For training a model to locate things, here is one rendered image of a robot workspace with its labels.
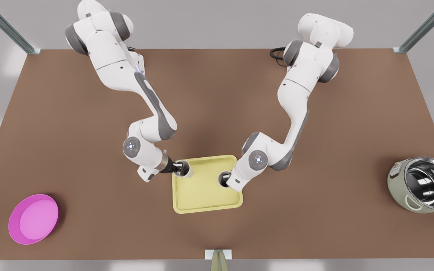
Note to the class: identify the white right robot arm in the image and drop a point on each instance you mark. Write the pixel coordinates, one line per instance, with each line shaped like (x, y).
(107, 56)

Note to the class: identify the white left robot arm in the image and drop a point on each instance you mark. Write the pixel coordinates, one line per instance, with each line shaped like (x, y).
(300, 86)

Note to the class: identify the grey-green pot with steel inside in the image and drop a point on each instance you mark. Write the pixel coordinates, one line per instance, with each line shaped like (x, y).
(424, 184)

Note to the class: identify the silver frame post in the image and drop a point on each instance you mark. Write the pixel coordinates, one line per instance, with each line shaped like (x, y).
(218, 260)
(426, 26)
(2, 24)

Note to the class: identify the white IKEA cup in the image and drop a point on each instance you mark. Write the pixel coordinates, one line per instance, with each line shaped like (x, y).
(188, 171)
(219, 177)

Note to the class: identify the pink round bowl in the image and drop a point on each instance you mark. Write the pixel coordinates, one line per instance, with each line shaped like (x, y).
(33, 219)

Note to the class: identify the yellow rectangular tray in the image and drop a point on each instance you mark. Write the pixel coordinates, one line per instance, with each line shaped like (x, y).
(202, 195)

